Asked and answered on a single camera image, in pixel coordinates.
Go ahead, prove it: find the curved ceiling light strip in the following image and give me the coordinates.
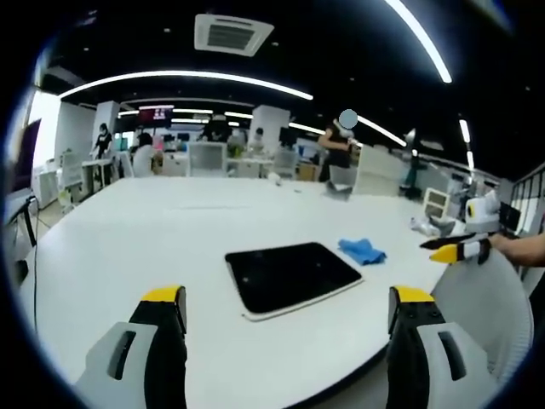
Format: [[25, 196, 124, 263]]
[[60, 70, 314, 101], [382, 0, 453, 84]]

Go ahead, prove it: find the red wall screen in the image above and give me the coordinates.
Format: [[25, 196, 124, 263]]
[[138, 105, 175, 122]]

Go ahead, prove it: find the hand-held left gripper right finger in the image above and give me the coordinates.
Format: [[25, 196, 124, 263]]
[[385, 285, 497, 409]]

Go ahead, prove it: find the white cube shelf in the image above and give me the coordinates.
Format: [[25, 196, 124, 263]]
[[422, 187, 451, 218]]

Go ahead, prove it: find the ceiling air conditioner vent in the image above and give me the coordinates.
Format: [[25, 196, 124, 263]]
[[193, 13, 275, 57]]

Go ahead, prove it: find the white crumpled item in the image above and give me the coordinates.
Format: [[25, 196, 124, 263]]
[[409, 216, 456, 236]]

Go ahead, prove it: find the white mesh office chair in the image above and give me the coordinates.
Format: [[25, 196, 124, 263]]
[[430, 247, 535, 387]]

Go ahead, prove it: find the blue cleaning cloth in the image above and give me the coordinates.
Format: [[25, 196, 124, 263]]
[[337, 238, 387, 267]]

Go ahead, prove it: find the person's right hand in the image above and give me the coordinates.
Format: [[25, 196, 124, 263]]
[[489, 235, 533, 268]]

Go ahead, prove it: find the black cable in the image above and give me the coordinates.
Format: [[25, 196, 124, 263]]
[[24, 195, 43, 325]]

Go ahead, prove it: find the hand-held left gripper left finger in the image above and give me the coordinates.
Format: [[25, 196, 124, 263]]
[[74, 285, 188, 409]]

